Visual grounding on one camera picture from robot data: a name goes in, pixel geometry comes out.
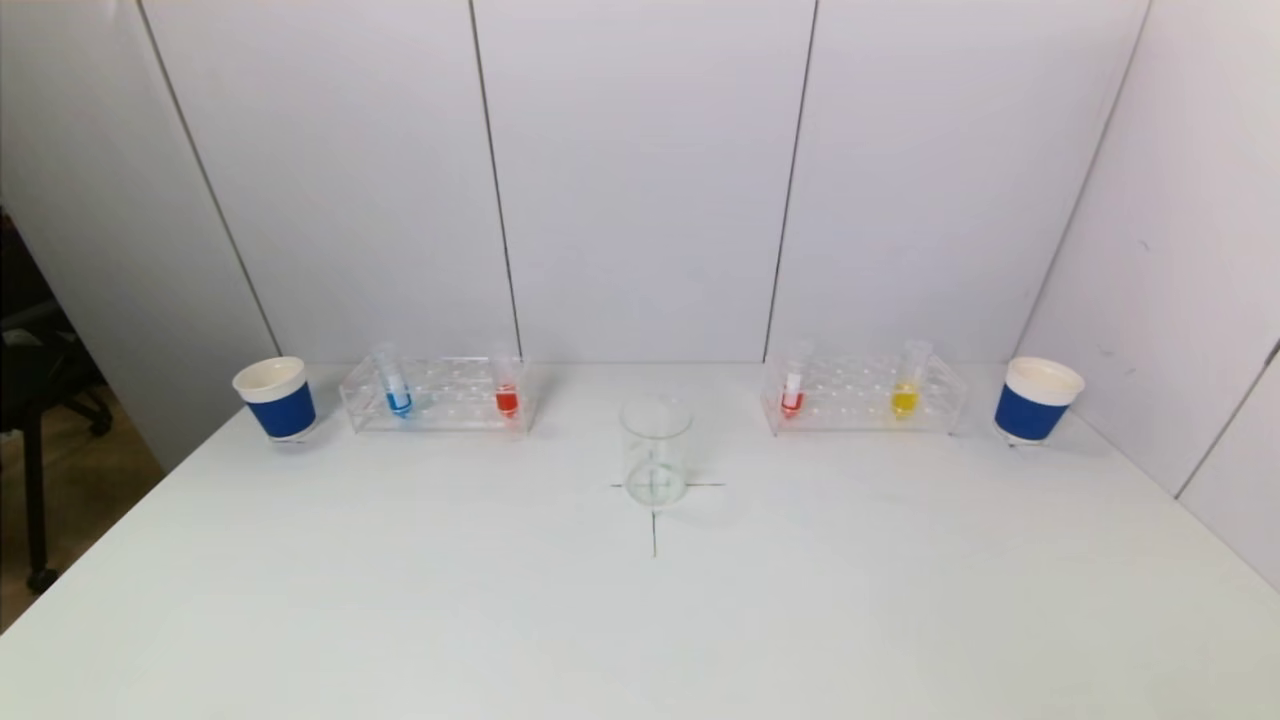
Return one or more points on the blue liquid test tube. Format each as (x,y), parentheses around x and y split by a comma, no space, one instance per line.
(398,400)

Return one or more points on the clear glass beaker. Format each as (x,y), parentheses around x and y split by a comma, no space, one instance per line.
(656,450)

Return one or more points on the red liquid test tube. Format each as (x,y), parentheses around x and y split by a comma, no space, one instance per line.
(507,400)

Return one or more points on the red liquid tube white label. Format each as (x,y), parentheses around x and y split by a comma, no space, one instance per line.
(792,400)

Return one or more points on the clear acrylic test tube rack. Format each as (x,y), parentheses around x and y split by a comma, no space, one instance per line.
(850,395)
(450,395)

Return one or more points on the yellow liquid test tube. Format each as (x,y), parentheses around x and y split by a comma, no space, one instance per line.
(904,400)

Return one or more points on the white paper cup blue sleeve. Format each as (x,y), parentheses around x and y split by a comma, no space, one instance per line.
(1030,412)
(282,410)

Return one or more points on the black office chair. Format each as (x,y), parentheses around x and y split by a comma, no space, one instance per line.
(30,380)

